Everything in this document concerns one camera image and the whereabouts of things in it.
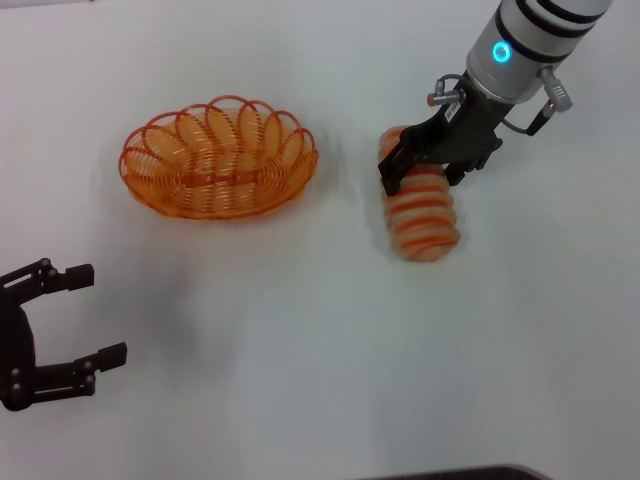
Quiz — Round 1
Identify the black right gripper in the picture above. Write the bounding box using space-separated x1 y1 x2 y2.
378 74 511 196

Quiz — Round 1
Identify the orange striped bread loaf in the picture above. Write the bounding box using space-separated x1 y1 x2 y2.
377 125 460 264

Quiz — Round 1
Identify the orange wire basket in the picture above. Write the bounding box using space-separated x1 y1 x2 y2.
118 95 320 222

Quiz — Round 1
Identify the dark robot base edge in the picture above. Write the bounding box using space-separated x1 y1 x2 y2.
349 464 546 480

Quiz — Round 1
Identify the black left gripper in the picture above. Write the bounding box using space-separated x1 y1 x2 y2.
0 258 129 412

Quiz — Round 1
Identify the silver cable connector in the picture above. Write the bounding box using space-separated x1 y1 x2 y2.
537 67 569 110
427 74 469 107

